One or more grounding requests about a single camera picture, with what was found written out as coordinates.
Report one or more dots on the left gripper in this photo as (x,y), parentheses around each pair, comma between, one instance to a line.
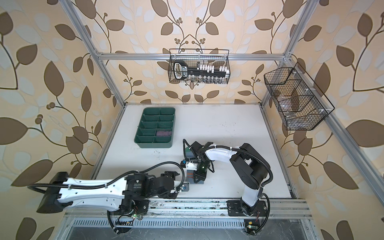
(170,196)

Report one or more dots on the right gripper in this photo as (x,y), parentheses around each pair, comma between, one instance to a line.
(201,176)

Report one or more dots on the purple sock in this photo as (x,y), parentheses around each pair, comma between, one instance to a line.
(163,133)

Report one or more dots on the green divided tray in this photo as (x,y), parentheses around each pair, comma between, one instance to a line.
(153,120)

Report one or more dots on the blue striped sock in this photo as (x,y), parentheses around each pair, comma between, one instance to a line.
(189,171)

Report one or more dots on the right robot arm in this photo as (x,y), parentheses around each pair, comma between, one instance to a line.
(253,170)

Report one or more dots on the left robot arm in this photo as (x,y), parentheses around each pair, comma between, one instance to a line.
(128,194)

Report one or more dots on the black tool rack in basket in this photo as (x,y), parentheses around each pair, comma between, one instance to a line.
(183,71)

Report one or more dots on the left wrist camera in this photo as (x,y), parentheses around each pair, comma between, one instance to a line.
(185,187)

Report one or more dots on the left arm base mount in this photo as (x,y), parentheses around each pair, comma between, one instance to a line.
(132,207)

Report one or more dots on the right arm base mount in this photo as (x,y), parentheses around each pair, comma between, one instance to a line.
(237,208)

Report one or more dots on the aluminium front rail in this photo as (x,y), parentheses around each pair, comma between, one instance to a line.
(184,208)

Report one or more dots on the back wire basket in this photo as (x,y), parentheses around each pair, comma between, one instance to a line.
(216,57)

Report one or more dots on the side wire basket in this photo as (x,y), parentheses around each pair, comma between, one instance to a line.
(300,102)

